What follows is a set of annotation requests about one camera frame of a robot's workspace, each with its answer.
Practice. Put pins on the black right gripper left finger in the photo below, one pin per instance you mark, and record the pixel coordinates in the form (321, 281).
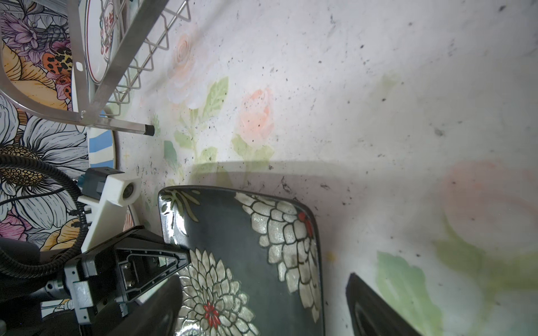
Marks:
(158, 315)

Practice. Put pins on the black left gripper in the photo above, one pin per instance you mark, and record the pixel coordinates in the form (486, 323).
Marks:
(102, 283)

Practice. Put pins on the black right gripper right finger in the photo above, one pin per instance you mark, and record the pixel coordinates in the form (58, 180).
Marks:
(370, 314)

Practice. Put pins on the black floral square plate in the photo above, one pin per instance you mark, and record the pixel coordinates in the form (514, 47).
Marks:
(255, 265)

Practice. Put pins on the chrome two-tier dish rack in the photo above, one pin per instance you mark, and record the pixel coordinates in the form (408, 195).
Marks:
(134, 44)

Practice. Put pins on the blue white striped plate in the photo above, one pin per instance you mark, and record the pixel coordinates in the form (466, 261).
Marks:
(101, 148)

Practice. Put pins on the white plate red characters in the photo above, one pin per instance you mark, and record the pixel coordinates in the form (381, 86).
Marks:
(101, 36)

